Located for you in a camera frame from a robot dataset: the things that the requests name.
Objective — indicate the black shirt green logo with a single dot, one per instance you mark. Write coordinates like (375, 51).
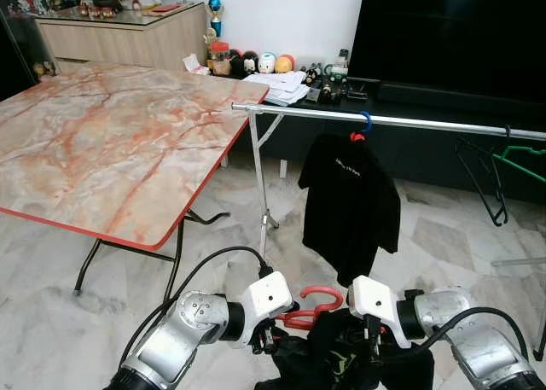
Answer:
(324, 356)

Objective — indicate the red plastic hanger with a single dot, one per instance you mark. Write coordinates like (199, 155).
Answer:
(316, 289)

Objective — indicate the red hanger with blue hook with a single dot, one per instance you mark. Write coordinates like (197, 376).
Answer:
(357, 137)

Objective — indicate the green plastic hanger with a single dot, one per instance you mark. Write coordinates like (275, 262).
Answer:
(520, 149)

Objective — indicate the black shirt white lettering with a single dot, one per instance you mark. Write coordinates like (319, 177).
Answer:
(350, 202)

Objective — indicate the black television console cabinet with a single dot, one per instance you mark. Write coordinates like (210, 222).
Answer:
(426, 160)

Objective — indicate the silver metal clothes rack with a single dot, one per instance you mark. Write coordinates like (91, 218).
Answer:
(409, 124)

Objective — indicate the stack of white papers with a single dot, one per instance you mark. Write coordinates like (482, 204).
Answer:
(277, 87)

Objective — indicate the black tape dispenser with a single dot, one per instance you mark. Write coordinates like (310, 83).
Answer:
(331, 91)

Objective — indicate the marble pattern folding table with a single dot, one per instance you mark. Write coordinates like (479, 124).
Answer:
(111, 142)

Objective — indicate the black soundbar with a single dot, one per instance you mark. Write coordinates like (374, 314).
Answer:
(461, 96)

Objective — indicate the small panda figure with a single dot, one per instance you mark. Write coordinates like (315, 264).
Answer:
(312, 74)

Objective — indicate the orange round plush toy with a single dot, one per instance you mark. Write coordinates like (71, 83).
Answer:
(285, 64)

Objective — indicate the white round plush toy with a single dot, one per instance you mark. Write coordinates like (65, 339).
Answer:
(266, 63)

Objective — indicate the black white-faced plush toy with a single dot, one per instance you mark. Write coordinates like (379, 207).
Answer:
(250, 64)

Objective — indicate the black round plush toy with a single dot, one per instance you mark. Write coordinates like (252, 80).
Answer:
(236, 63)

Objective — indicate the pink tissue pack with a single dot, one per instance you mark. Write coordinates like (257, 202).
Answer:
(194, 66)

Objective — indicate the small clear bottle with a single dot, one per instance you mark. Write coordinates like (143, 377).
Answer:
(341, 61)

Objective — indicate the black flat screen television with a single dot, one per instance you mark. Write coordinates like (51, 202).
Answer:
(452, 32)

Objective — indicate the light wooden sideboard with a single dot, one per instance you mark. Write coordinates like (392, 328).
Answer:
(119, 40)

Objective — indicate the gold and blue trophy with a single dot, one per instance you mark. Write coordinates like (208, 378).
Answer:
(213, 2)

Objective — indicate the flat red tray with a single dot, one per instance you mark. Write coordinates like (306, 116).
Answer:
(166, 8)

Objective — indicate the dark glass display cabinet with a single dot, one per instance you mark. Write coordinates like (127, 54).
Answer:
(17, 40)

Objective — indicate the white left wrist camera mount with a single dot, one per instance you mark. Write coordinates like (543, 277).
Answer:
(266, 296)

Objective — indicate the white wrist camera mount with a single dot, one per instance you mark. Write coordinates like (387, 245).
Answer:
(266, 296)
(375, 296)

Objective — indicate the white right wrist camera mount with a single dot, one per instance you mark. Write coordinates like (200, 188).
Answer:
(375, 296)

